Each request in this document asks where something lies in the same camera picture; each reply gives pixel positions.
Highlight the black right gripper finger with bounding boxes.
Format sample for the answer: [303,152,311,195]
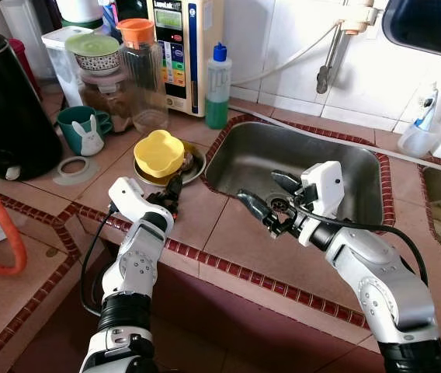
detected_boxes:
[271,170,304,195]
[238,190,277,228]

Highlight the stainless steel bowl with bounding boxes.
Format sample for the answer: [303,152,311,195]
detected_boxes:
[133,144,207,187]

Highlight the yellow plastic bowl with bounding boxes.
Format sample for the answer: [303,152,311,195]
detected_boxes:
[134,130,186,178]

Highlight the green dish soap bottle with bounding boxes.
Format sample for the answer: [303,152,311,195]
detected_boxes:
[205,43,233,130]

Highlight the glass jar brown contents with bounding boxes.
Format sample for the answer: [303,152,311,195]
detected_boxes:
[77,78,134,134]

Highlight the glass pitcher orange lid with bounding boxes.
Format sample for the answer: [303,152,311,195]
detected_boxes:
[116,19,169,133]

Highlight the teal rabbit mug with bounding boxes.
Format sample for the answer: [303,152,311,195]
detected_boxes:
[56,106,114,156]

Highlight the white toothbrush holder cup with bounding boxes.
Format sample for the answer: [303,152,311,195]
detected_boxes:
[398,120,441,160]

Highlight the beige water ionizer machine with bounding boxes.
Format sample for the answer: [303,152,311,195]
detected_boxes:
[147,0,225,117]

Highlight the green lidded patterned bowl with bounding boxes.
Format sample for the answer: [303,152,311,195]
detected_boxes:
[65,33,123,88]

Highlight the clear plastic container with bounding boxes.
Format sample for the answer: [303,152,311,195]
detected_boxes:
[42,27,89,108]

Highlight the black electric kettle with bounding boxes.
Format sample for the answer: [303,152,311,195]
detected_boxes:
[0,30,64,181]

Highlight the red canister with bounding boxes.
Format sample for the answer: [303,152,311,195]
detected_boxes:
[7,39,43,100]

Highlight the white green-banded jug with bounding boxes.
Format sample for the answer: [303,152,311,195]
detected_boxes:
[56,0,106,30]

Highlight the dark blue hanging basin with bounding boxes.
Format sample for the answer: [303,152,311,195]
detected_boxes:
[382,0,441,61]

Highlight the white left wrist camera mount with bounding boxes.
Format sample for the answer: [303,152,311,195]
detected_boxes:
[109,177,175,234]

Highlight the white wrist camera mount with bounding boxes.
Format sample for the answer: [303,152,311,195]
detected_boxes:
[298,161,346,248]
[109,177,175,234]

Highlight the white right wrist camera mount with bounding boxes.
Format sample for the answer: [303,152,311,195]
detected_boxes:
[298,161,346,248]

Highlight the grey ring coaster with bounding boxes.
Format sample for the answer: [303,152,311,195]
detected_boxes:
[52,155,101,186]

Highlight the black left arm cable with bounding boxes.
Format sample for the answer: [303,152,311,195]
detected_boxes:
[79,204,120,315]

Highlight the white faucet hose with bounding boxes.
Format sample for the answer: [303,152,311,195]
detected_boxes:
[230,22,346,86]

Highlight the grey wall faucet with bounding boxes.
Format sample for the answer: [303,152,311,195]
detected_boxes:
[316,0,380,94]

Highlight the orange hose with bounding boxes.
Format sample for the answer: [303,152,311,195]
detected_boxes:
[0,167,29,277]

